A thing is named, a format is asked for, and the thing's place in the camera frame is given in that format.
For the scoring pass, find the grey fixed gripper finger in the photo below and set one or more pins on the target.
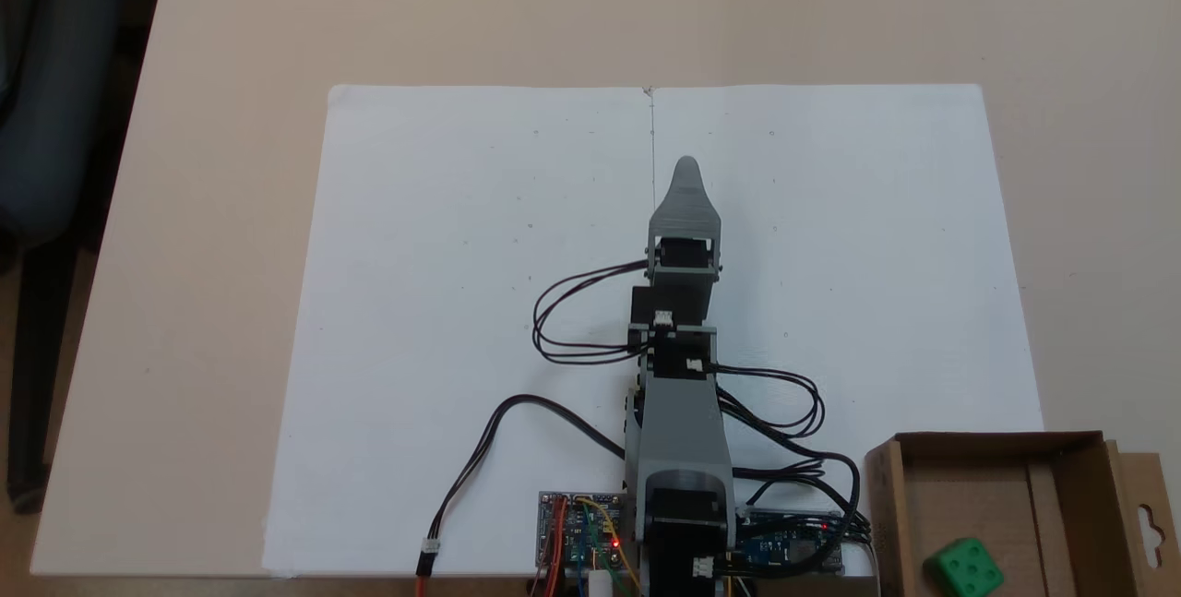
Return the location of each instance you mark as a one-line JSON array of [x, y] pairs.
[[686, 209]]

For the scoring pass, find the green die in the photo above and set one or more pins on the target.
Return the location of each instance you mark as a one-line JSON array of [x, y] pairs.
[[964, 569]]

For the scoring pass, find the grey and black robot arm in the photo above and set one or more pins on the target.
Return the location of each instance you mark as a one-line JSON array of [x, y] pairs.
[[678, 431]]

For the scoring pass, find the white paper sheet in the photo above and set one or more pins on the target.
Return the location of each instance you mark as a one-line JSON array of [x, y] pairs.
[[876, 283], [443, 302]]

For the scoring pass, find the blue circuit board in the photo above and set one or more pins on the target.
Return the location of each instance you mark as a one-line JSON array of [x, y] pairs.
[[784, 546]]

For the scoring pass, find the brown cardboard box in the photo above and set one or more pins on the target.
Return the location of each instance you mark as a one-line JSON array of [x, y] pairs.
[[978, 495]]

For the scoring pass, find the dark blue office chair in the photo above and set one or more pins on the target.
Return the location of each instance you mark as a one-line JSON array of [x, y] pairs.
[[55, 99]]

